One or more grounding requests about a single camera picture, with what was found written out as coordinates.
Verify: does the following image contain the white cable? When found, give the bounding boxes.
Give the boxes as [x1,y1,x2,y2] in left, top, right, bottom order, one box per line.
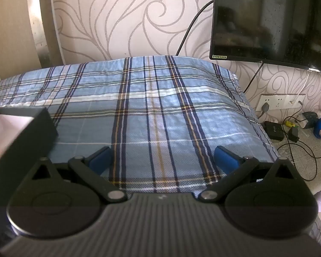
[290,71,311,105]

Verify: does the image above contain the thin black hanging cable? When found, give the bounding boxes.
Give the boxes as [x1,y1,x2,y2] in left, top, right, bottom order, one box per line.
[243,63,264,94]

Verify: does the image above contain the grey plug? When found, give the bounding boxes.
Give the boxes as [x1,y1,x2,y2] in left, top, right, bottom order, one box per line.
[258,102,270,118]

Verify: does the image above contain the black tray with white inside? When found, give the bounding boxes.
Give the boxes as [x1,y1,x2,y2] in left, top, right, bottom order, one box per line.
[0,107,59,185]

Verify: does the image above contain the blue plaid blanket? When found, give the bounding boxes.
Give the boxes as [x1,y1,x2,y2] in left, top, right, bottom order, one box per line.
[0,55,280,197]

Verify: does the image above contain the black flat screen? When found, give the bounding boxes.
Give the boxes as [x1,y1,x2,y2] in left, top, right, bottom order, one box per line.
[209,0,321,74]

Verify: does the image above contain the black screen power cable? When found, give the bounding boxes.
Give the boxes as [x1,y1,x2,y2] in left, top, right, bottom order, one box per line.
[176,0,214,57]

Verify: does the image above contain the black floor cable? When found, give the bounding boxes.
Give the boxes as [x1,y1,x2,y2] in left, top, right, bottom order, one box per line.
[278,115,321,181]

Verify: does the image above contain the metal door frame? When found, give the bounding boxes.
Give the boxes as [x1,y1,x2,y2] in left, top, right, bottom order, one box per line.
[29,0,67,67]

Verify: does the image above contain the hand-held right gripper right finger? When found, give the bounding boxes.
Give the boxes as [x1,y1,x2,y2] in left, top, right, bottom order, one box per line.
[198,146,301,203]

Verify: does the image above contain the dark teal round device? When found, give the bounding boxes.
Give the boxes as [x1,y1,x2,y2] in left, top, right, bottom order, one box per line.
[301,112,319,129]

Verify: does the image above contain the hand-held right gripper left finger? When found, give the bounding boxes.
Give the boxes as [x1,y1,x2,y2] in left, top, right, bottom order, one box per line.
[29,147,127,202]

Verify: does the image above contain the black power adapter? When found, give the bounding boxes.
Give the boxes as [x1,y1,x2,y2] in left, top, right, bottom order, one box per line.
[287,126,300,142]

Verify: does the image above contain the white wall socket strip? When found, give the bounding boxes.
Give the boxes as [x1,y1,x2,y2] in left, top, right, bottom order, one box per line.
[256,94,307,111]

